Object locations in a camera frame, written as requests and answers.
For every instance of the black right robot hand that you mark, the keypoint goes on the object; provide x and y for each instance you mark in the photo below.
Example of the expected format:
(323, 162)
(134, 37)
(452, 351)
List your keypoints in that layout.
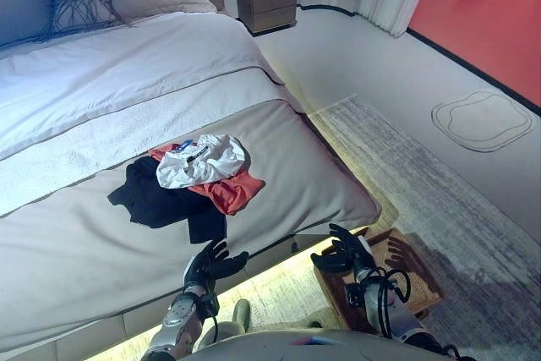
(348, 253)

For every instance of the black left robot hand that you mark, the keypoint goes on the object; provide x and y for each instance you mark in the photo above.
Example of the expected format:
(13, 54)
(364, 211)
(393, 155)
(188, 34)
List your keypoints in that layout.
(213, 266)

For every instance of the orange-red garment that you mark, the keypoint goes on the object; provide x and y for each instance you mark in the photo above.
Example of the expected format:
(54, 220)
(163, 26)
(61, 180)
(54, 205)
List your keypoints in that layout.
(234, 194)

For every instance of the black garment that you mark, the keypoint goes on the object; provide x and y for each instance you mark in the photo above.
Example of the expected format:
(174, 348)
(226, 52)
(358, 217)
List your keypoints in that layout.
(152, 196)

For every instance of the white printed garment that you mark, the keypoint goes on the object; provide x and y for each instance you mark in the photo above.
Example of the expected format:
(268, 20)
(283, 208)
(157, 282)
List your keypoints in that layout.
(198, 162)

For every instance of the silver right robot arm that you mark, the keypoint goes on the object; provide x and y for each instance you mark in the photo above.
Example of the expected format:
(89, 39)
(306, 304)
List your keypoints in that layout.
(376, 297)

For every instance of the brown wicker basket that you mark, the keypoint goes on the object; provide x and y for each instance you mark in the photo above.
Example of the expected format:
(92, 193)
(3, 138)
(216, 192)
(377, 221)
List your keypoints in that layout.
(416, 276)

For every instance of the beige bed throw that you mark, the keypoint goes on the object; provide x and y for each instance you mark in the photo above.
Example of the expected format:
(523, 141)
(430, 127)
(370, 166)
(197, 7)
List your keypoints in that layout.
(274, 166)

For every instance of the grey streaked rug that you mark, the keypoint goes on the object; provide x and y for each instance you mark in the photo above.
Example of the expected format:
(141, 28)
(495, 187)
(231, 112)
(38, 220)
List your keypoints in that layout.
(422, 175)

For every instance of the white outlined floor mat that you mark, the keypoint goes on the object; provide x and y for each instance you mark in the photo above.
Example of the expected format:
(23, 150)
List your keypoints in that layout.
(482, 120)

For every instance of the dark skirting board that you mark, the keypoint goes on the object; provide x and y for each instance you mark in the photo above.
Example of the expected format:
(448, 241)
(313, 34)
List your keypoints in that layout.
(465, 65)

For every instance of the white duvet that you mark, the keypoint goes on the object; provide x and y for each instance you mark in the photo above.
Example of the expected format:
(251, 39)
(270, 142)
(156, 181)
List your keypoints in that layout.
(127, 61)

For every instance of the brown two-drawer nightstand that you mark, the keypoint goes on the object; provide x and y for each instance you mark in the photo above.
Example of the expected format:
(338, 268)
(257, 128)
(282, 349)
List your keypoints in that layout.
(268, 1)

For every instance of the grey line-patterned pillow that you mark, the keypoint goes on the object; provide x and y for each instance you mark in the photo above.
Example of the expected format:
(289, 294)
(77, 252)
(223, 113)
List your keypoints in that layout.
(80, 8)

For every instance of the blue-grey pillow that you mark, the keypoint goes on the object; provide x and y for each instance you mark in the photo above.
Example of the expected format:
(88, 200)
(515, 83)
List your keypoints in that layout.
(23, 10)

